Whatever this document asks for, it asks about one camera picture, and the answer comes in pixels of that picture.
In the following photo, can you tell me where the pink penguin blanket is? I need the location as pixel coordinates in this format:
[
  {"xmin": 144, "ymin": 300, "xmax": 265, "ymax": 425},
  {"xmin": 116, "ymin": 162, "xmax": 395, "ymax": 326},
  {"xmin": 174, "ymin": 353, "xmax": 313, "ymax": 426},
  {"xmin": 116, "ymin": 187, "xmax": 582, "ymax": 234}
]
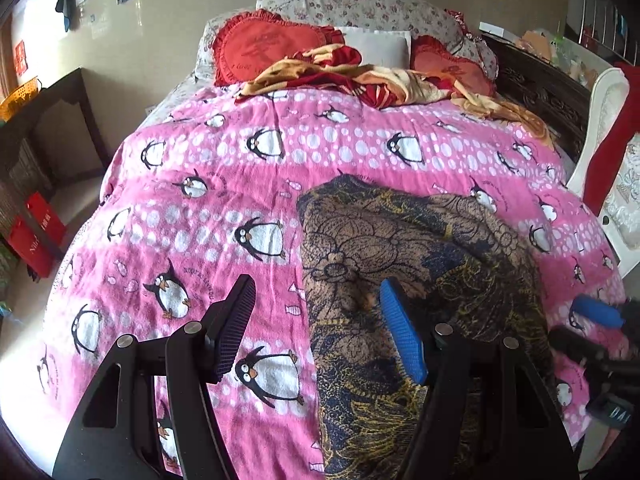
[{"xmin": 35, "ymin": 82, "xmax": 629, "ymax": 480}]

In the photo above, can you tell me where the dark carved wooden headboard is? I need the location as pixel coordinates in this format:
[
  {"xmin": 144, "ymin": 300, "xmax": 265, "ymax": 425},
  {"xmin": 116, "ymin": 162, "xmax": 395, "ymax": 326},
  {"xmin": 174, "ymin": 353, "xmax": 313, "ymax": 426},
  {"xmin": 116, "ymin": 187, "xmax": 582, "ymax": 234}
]
[{"xmin": 487, "ymin": 35, "xmax": 594, "ymax": 162}]

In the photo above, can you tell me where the dark hanging cloth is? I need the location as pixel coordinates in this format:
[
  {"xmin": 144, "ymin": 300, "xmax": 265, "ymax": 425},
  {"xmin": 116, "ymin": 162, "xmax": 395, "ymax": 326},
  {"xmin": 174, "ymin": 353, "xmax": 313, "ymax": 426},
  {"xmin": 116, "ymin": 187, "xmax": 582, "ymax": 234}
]
[{"xmin": 54, "ymin": 0, "xmax": 74, "ymax": 34}]

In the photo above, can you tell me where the red orange fleece blanket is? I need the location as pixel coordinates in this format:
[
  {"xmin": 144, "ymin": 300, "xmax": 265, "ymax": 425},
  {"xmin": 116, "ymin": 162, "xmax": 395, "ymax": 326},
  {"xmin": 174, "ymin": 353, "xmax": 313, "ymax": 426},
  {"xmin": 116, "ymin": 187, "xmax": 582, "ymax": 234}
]
[{"xmin": 234, "ymin": 44, "xmax": 559, "ymax": 149}]

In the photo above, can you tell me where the orange plastic basket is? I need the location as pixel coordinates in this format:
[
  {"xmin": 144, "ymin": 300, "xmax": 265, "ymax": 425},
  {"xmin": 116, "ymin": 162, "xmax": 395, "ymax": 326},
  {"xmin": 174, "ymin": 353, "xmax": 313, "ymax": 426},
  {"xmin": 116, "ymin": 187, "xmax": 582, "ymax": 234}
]
[{"xmin": 0, "ymin": 76, "xmax": 40, "ymax": 122}]

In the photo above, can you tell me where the red paper bag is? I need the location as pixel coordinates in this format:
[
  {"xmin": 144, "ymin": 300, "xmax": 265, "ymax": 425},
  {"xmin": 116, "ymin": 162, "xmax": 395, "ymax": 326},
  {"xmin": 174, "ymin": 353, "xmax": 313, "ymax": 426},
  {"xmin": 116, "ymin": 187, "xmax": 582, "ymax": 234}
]
[
  {"xmin": 25, "ymin": 191, "xmax": 69, "ymax": 247},
  {"xmin": 7, "ymin": 215, "xmax": 57, "ymax": 277}
]

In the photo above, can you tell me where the dark wooden table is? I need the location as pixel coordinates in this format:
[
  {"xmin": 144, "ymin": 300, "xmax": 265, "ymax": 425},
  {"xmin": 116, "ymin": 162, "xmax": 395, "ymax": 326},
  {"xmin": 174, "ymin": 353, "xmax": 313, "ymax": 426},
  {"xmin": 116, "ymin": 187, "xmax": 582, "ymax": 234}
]
[{"xmin": 0, "ymin": 67, "xmax": 114, "ymax": 241}]

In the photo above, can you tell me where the white furniture frame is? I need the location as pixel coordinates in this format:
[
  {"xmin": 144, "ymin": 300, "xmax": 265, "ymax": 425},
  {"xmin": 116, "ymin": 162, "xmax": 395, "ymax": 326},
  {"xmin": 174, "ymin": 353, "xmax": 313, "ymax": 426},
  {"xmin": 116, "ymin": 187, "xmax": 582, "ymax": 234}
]
[{"xmin": 566, "ymin": 66, "xmax": 640, "ymax": 267}]

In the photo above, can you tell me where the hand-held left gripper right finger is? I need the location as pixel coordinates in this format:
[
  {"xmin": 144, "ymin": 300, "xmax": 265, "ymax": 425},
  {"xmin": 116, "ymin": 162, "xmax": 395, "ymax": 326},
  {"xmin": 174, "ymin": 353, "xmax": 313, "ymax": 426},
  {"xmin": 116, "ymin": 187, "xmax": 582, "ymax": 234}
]
[{"xmin": 380, "ymin": 278, "xmax": 581, "ymax": 480}]

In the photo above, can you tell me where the red hanging cloth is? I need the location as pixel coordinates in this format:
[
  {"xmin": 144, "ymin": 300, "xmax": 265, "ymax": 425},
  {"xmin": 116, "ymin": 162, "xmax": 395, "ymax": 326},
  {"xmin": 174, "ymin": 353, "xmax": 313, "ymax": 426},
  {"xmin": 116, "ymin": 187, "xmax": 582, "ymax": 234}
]
[{"xmin": 581, "ymin": 61, "xmax": 640, "ymax": 217}]

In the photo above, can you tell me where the red heart ruffled pillow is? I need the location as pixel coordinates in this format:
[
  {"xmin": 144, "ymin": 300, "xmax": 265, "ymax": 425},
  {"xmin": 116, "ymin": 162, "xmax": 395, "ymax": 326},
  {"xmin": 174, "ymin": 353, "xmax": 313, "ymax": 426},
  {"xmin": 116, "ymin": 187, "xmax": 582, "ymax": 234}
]
[
  {"xmin": 212, "ymin": 10, "xmax": 347, "ymax": 87},
  {"xmin": 410, "ymin": 35, "xmax": 499, "ymax": 99}
]

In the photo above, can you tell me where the small white pillow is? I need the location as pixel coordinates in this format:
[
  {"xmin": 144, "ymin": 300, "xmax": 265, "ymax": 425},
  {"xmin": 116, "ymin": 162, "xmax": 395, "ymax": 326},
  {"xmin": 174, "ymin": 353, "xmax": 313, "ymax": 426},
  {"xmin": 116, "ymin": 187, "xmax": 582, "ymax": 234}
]
[{"xmin": 333, "ymin": 26, "xmax": 412, "ymax": 71}]

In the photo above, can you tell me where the pile of plastic bags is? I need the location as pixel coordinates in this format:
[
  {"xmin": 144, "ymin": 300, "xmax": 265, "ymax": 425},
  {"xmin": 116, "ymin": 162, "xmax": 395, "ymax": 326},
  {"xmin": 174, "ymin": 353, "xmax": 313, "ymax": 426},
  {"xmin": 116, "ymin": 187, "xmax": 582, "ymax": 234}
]
[{"xmin": 519, "ymin": 26, "xmax": 603, "ymax": 87}]

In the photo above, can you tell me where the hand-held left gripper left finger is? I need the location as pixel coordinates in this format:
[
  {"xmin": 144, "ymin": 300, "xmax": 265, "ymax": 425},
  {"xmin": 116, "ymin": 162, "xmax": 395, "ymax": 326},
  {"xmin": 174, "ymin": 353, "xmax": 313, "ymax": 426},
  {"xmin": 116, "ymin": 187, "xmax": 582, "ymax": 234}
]
[{"xmin": 51, "ymin": 274, "xmax": 257, "ymax": 480}]

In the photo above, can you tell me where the white flat box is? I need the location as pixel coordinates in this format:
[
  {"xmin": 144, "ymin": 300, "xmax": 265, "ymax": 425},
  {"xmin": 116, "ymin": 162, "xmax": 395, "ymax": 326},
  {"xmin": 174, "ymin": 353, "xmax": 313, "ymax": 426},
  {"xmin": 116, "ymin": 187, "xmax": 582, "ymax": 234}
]
[{"xmin": 478, "ymin": 20, "xmax": 517, "ymax": 44}]

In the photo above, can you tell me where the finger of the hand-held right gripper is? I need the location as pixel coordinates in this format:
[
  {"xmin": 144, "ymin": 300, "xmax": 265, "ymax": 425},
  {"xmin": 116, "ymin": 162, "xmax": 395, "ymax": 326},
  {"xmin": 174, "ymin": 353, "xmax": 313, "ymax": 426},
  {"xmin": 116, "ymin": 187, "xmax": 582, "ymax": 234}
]
[
  {"xmin": 547, "ymin": 327, "xmax": 609, "ymax": 369},
  {"xmin": 571, "ymin": 293, "xmax": 624, "ymax": 331}
]

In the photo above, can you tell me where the blue gold floral garment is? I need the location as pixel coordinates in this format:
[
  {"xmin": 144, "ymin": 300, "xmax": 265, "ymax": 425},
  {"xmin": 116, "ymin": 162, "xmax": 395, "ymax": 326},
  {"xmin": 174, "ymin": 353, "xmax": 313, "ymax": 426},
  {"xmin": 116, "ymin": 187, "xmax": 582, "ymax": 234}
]
[{"xmin": 296, "ymin": 172, "xmax": 564, "ymax": 480}]

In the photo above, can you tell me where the long floral pillow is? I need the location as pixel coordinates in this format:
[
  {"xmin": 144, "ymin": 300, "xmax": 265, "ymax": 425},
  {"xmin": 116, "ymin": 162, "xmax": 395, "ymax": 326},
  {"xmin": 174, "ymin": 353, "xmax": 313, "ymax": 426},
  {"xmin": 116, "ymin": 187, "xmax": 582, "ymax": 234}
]
[{"xmin": 255, "ymin": 0, "xmax": 497, "ymax": 68}]

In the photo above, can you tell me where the white metal rack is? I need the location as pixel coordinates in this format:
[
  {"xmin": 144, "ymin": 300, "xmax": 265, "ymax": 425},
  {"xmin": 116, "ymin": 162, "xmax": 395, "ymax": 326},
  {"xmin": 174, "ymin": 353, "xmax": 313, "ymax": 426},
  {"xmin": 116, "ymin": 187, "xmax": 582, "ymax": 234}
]
[{"xmin": 579, "ymin": 0, "xmax": 640, "ymax": 67}]

